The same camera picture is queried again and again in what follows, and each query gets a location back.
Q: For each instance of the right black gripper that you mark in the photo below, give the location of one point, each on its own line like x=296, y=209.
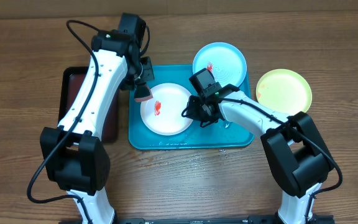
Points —
x=198, y=115

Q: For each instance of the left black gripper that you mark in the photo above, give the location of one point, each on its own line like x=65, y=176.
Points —
x=148, y=66

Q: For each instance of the white plate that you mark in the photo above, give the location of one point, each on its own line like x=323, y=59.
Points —
x=162, y=113

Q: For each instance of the yellow-green plate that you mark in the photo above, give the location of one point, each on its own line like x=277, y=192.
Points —
x=284, y=91

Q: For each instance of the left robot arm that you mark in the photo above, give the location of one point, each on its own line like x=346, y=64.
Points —
x=74, y=156

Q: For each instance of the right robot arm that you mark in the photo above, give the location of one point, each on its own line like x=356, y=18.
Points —
x=298, y=157

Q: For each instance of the black rectangular tray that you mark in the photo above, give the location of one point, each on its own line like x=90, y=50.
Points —
x=73, y=78

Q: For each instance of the light blue plate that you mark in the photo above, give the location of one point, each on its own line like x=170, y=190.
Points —
x=224, y=61

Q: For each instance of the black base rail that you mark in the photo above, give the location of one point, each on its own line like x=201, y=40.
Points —
x=194, y=221

